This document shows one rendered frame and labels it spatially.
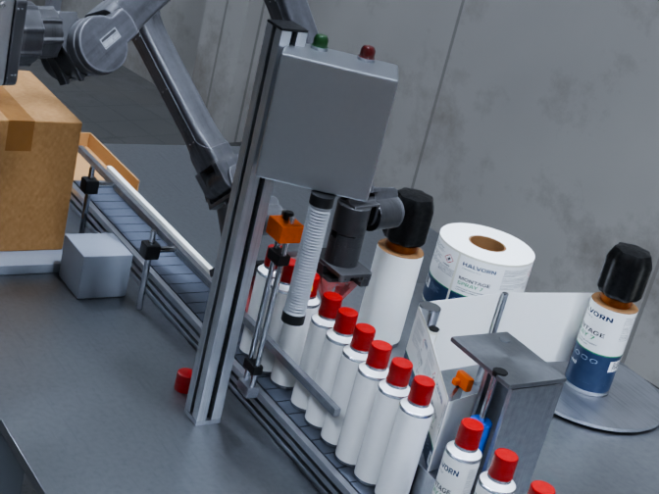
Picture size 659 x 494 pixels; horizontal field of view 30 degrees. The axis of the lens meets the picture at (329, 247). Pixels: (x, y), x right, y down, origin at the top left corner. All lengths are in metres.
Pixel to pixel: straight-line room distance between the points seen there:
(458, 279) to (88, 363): 0.77
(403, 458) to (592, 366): 0.61
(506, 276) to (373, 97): 0.81
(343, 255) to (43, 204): 0.69
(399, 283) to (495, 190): 2.79
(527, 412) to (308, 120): 0.52
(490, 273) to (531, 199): 2.47
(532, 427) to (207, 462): 0.51
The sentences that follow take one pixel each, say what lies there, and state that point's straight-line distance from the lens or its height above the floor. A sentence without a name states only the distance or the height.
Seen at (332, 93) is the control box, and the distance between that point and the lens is 1.75.
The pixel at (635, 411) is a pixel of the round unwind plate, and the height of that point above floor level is 0.89.
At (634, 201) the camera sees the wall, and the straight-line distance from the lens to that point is 4.65.
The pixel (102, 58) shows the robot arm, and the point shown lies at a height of 1.44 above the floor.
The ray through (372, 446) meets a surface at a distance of 1.86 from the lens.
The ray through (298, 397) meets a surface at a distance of 2.03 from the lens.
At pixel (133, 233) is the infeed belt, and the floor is 0.88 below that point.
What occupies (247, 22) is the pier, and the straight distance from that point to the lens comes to 5.80.
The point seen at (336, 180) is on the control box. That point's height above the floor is 1.31.
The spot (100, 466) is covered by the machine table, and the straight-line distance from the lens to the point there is 1.90.
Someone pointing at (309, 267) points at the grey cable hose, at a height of 1.17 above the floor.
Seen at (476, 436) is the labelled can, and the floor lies 1.07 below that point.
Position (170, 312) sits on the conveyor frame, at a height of 0.84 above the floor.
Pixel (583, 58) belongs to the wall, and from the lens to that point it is 4.75.
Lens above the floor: 1.89
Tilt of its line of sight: 22 degrees down
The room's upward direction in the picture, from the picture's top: 14 degrees clockwise
